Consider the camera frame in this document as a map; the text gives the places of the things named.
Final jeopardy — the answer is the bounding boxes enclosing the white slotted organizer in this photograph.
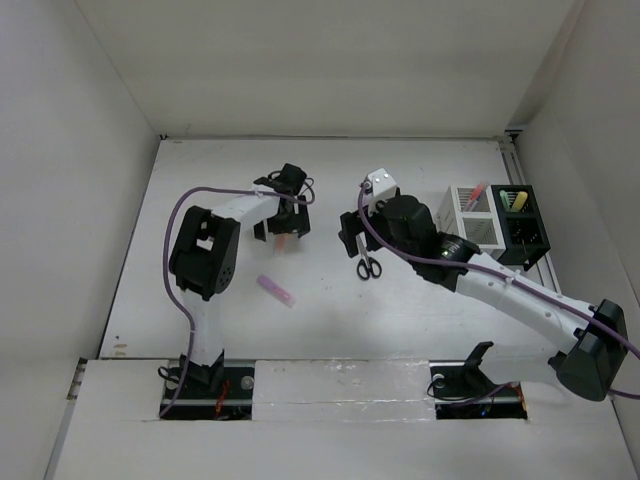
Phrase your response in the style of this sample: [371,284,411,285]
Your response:
[436,185,506,259]

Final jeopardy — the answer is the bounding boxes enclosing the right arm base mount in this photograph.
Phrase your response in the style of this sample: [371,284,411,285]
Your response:
[426,341,528,420]

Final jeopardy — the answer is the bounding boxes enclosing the black handled scissors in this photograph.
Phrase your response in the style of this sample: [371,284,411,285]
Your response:
[356,235,382,281]

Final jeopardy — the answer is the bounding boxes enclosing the black slotted organizer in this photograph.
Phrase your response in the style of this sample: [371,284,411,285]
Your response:
[491,185,550,271]

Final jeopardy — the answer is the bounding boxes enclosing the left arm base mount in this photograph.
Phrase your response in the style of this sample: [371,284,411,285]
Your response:
[157,354,255,421]

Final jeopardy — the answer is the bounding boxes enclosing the orange highlighter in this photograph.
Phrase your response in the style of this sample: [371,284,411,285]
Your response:
[274,234,291,255]

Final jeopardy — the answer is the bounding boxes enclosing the yellow highlighter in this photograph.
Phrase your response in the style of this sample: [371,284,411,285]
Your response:
[510,191,528,212]

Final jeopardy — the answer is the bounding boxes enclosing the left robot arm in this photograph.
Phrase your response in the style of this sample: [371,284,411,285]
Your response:
[163,163,315,397]

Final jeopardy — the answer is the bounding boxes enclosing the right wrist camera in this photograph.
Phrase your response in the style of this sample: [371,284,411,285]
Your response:
[363,168,400,211]

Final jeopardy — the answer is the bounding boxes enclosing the red pen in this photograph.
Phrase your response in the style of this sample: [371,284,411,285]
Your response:
[465,182,489,212]

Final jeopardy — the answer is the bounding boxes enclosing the green highlighter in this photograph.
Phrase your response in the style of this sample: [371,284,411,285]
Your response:
[499,190,511,212]

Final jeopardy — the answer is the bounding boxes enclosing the purple highlighter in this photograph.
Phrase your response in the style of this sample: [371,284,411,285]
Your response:
[256,275,296,308]

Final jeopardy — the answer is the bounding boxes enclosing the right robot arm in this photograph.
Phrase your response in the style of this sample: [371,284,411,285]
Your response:
[338,194,639,401]

